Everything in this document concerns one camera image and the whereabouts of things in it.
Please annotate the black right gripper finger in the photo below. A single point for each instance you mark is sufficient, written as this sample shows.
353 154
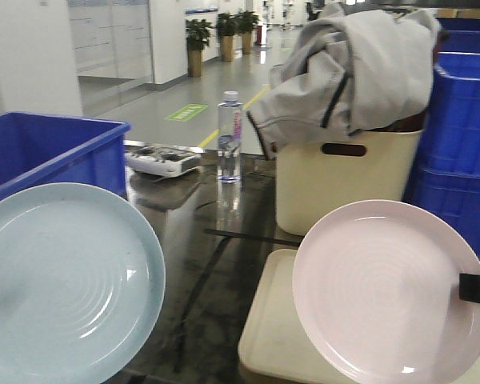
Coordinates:
469 287

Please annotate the pink round plate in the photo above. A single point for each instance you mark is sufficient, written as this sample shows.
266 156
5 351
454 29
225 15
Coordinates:
375 285

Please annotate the light blue round plate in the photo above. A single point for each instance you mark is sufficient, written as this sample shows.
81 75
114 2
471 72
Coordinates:
82 280

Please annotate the beige serving tray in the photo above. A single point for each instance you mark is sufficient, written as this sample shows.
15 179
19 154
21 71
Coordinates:
273 347

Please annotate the blue stacked crates right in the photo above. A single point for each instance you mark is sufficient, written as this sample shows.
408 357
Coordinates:
445 179

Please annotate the cream plastic basket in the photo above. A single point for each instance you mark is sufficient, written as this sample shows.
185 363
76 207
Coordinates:
312 180

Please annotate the grey jacket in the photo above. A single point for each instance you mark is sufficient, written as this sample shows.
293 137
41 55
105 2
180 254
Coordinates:
347 72

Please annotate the clear water bottle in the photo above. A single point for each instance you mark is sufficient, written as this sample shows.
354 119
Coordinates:
229 137

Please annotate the potted plant right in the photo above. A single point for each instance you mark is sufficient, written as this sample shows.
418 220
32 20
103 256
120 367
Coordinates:
246 22

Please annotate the potted plant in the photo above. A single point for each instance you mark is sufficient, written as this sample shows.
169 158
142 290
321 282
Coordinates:
226 30
198 34
246 22

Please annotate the potted plant middle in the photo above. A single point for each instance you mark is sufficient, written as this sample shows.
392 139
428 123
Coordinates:
226 30

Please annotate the potted plant left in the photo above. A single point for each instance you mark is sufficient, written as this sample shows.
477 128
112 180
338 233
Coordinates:
198 34

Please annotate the blue plastic bin left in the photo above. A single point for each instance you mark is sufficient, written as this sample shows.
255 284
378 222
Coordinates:
38 149

